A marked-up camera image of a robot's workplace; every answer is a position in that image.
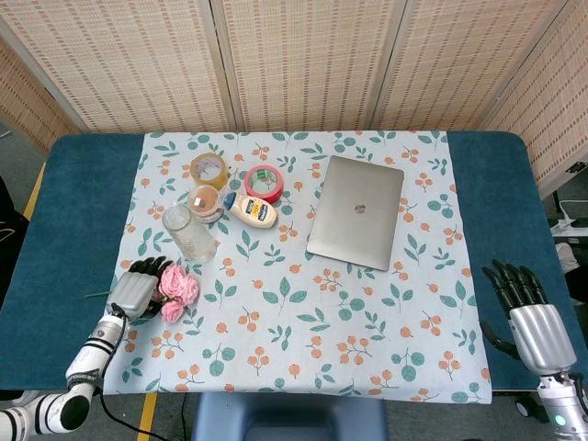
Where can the silver laptop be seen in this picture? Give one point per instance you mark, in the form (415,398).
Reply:
(356,212)

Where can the pink artificial flower bouquet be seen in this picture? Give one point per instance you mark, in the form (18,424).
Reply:
(177,289)

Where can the bamboo folding screen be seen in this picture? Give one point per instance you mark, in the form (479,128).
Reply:
(294,64)

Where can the red tape roll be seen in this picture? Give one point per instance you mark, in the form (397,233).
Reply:
(264,184)

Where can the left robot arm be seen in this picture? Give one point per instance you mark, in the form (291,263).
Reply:
(69,376)

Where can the clear packing tape roll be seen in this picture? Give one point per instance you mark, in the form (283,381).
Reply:
(209,171)

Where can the white power strip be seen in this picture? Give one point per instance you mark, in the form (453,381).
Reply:
(568,225)

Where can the mayonnaise squeeze bottle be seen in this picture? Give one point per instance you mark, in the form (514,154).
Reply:
(252,210)

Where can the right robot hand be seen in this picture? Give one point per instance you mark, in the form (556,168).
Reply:
(533,317)

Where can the clear lidded snack cup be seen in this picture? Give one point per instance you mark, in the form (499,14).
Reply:
(205,204)

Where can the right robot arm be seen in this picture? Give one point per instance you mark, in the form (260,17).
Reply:
(562,404)

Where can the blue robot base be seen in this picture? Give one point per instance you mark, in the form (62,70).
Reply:
(289,417)

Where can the floral patterned tablecloth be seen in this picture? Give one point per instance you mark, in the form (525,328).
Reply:
(294,275)

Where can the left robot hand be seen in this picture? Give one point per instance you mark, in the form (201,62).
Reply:
(133,287)

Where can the clear glass vase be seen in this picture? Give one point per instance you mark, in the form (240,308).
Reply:
(189,234)

